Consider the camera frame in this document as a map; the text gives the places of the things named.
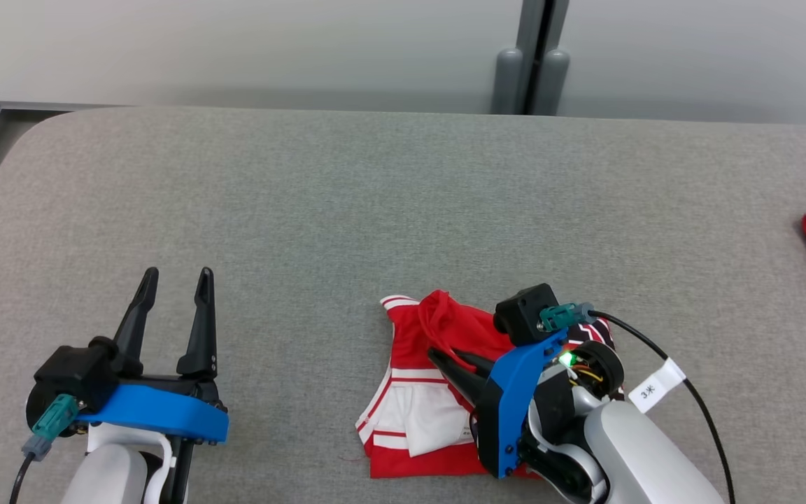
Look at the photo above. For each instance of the grey metal partition post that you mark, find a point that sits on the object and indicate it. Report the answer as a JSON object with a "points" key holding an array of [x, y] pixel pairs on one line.
{"points": [[532, 28]]}

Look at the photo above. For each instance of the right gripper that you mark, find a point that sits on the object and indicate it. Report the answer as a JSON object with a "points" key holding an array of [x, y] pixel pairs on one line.
{"points": [[560, 420]]}

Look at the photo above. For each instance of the red and white garment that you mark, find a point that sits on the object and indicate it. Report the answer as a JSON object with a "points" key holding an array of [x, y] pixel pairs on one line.
{"points": [[445, 322]]}

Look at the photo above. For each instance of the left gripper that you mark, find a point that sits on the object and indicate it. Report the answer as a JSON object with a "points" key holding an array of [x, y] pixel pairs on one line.
{"points": [[165, 388]]}

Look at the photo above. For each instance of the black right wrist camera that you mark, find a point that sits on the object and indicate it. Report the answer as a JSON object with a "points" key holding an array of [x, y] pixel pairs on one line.
{"points": [[522, 315]]}

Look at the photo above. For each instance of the blue right camera bracket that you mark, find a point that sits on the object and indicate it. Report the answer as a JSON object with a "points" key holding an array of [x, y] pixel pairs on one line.
{"points": [[511, 399]]}

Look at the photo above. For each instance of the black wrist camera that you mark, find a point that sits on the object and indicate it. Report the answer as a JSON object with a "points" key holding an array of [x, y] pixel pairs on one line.
{"points": [[71, 378], [522, 315]]}

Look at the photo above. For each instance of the grey cylindrical post foot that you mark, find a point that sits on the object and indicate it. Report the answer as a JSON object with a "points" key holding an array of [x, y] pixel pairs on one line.
{"points": [[552, 80], [508, 80]]}

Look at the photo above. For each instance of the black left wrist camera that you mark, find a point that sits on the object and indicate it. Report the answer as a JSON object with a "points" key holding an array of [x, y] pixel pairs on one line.
{"points": [[71, 378]]}

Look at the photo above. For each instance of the grey partition base rail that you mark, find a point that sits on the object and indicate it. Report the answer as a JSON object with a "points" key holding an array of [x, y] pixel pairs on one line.
{"points": [[60, 106]]}

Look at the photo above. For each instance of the grey fabric sofa surface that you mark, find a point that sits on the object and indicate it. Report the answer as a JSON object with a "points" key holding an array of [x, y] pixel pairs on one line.
{"points": [[305, 245]]}

